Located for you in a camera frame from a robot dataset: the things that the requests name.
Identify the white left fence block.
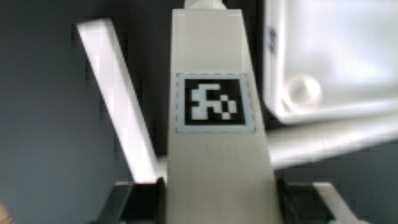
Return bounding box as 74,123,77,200
77,19,162,184

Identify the white desk top tray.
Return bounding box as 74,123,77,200
264,0,398,124

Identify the white front fence wall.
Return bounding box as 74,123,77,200
155,113,398,174

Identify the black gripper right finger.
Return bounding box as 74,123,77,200
276,179,374,224

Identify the white desk leg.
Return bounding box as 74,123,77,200
166,0,283,224

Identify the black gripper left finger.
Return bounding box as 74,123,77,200
95,179,168,224

